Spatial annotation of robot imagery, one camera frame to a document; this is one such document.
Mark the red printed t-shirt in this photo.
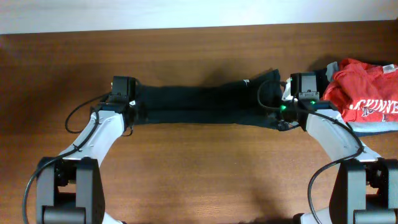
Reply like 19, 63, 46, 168
322, 58, 398, 124

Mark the black Nike t-shirt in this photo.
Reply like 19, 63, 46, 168
135, 70, 289, 131

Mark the navy folded garment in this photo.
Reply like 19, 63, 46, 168
313, 67, 398, 138

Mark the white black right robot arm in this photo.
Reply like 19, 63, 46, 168
280, 72, 397, 224

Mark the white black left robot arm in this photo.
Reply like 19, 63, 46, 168
25, 76, 140, 223

